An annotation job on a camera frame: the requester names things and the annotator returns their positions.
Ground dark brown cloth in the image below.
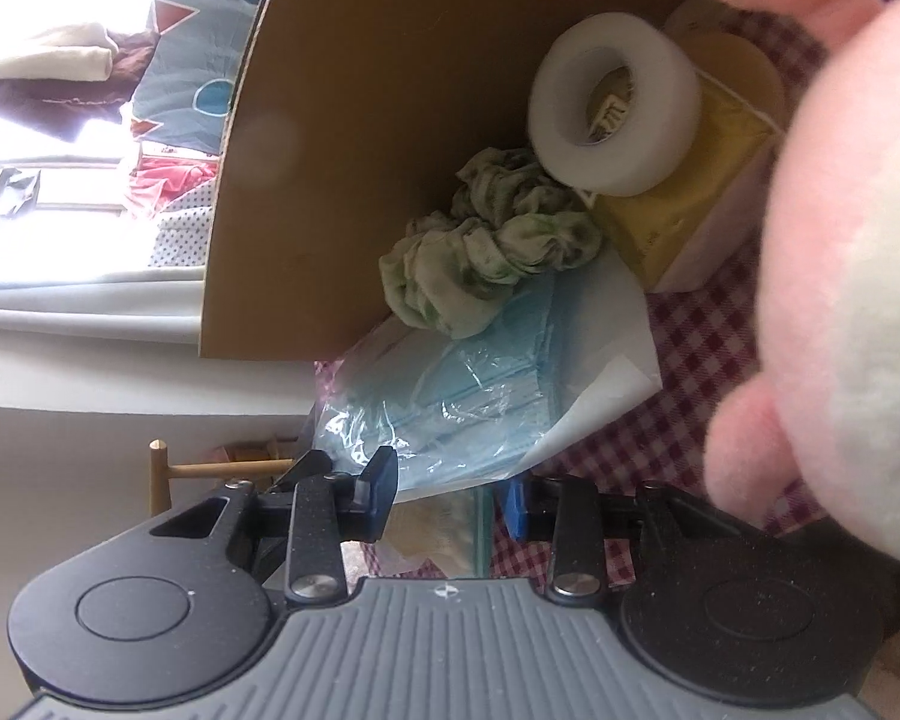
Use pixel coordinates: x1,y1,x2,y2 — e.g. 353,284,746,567
0,30,158,145

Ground pink hanging clothes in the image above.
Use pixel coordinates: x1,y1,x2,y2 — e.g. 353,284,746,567
124,152,222,209

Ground white folded cloth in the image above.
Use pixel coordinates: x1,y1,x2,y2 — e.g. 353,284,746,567
0,21,115,89

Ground yellow white sponge block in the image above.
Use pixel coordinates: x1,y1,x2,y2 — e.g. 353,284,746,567
591,30,786,295

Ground wooden rack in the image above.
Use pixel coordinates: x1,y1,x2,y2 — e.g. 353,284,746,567
148,439,297,520

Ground white curtain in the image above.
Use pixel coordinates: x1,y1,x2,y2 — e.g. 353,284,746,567
0,266,209,335

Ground blue face masks pack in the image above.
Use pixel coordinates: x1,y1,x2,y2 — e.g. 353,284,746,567
311,270,662,505

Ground green scrunchie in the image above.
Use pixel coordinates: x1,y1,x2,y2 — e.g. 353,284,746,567
379,148,606,341

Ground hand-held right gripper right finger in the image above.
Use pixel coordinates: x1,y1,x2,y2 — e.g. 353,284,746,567
505,472,766,602

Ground white tape roll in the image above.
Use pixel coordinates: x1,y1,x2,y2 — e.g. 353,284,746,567
526,13,704,197

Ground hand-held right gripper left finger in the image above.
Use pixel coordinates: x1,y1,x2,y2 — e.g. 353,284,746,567
148,446,400,606

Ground blue blanket with circles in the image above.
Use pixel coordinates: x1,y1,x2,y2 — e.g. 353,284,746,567
130,0,265,160

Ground brown cardboard box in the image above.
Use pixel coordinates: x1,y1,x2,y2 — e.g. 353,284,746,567
197,0,721,362

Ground polka-dot cloth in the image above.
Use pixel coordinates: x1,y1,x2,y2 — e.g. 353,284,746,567
146,191,220,271

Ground pink plush toy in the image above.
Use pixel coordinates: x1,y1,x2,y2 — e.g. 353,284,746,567
685,0,900,569

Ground clear plastic packet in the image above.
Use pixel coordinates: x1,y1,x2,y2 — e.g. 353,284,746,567
375,486,497,580

